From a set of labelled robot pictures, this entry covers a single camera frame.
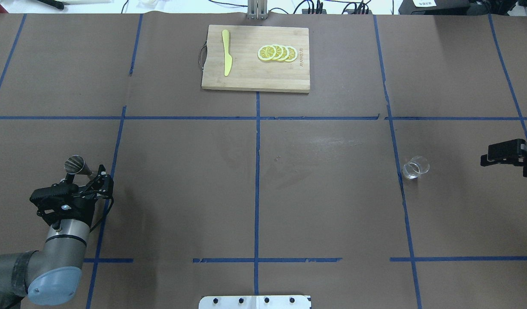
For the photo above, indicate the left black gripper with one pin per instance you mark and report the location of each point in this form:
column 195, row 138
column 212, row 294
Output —
column 84, row 209

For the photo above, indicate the steel jigger measuring cup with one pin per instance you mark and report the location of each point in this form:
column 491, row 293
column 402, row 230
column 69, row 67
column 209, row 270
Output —
column 76, row 165

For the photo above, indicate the clear glass cup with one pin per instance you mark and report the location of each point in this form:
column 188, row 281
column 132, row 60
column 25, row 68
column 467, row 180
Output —
column 416, row 167

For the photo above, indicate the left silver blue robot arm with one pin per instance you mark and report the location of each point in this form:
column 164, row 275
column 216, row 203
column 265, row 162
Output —
column 51, row 276

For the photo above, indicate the black monitor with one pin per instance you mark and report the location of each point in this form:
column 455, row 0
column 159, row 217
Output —
column 434, row 7

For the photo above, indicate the yellow plastic knife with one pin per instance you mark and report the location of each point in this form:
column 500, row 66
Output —
column 228, row 59

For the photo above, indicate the wooden cutting board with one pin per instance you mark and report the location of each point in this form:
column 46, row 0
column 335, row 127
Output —
column 249, row 73

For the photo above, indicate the lemon slice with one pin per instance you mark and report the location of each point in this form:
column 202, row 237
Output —
column 285, row 54
column 279, row 52
column 292, row 54

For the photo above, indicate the lemon slice nearest knife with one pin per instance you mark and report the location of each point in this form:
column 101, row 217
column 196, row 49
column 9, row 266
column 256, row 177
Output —
column 266, row 52

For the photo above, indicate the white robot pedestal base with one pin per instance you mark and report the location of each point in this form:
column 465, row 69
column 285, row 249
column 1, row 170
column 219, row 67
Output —
column 256, row 302

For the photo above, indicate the aluminium frame post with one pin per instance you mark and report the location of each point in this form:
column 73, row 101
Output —
column 257, row 9

